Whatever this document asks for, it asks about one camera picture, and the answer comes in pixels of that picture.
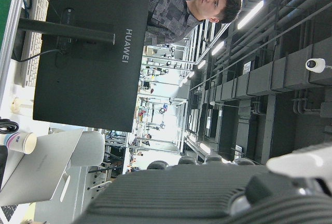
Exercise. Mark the grey rounded chair back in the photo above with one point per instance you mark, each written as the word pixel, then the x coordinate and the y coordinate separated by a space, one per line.
pixel 88 148

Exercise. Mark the black monitor stand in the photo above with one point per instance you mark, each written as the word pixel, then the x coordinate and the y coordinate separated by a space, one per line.
pixel 64 30

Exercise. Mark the white security camera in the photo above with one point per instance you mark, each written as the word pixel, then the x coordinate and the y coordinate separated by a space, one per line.
pixel 315 64

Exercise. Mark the paper coffee cup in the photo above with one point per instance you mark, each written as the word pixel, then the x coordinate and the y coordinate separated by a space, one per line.
pixel 23 142

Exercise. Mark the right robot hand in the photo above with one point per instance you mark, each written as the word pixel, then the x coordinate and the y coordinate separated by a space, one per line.
pixel 181 195

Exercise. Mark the white keyboard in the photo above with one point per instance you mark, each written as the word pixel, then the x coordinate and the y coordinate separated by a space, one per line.
pixel 33 53

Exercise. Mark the black computer monitor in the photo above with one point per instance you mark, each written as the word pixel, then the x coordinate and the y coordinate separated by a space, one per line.
pixel 90 91

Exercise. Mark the person in patterned shirt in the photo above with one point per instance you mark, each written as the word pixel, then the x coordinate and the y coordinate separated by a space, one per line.
pixel 171 6

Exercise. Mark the long ceiling light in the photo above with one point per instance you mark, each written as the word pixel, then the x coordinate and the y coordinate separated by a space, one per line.
pixel 250 14
pixel 218 48

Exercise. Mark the silver laptop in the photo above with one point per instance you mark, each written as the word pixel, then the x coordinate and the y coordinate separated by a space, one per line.
pixel 39 167

